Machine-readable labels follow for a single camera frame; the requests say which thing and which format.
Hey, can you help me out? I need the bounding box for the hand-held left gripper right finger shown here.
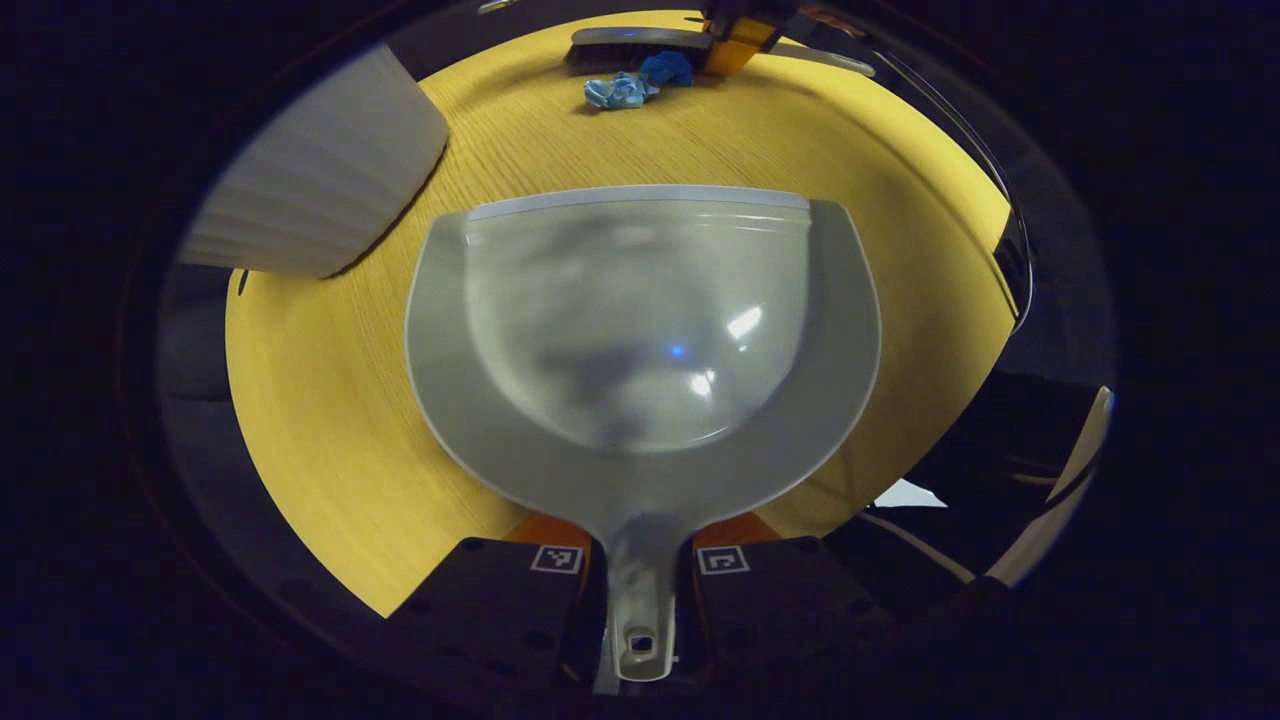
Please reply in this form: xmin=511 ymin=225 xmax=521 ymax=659
xmin=688 ymin=511 xmax=903 ymax=683

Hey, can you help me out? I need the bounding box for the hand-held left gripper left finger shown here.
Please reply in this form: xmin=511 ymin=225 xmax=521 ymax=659
xmin=385 ymin=514 xmax=603 ymax=693

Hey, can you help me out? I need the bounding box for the dark blue paper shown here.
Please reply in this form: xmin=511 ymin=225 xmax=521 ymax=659
xmin=640 ymin=52 xmax=695 ymax=89

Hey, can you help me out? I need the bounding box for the small grey broom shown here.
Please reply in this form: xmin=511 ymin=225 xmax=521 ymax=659
xmin=565 ymin=27 xmax=877 ymax=79

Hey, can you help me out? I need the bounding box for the light blue paper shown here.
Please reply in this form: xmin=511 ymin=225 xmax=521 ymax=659
xmin=584 ymin=72 xmax=653 ymax=111

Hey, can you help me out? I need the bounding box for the grey plastic dustpan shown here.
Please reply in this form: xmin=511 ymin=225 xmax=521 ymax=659
xmin=405 ymin=185 xmax=883 ymax=683

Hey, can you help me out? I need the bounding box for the white ribbed garbage bin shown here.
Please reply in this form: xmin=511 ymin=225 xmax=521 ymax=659
xmin=180 ymin=45 xmax=450 ymax=279

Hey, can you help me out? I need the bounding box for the wooden desktop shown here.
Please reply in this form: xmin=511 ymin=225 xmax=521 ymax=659
xmin=225 ymin=10 xmax=1016 ymax=618

